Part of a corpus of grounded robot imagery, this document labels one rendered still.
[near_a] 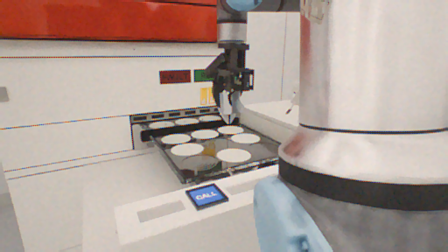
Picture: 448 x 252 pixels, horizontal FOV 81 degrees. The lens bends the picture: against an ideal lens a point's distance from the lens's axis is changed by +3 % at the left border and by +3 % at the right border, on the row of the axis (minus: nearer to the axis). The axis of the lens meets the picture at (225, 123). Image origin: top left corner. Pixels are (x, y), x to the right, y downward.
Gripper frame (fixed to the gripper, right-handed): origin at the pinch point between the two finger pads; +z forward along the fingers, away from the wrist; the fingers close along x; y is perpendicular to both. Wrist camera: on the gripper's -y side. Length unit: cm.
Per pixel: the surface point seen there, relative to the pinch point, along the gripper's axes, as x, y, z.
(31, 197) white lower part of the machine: -52, -34, 27
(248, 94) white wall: 132, -175, 32
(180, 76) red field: -1.4, -31.6, -8.7
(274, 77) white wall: 167, -174, 15
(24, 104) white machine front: -48, -34, -3
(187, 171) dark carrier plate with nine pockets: -13.8, 3.4, 11.2
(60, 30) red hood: -36, -28, -23
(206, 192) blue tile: -18.7, 24.6, 4.8
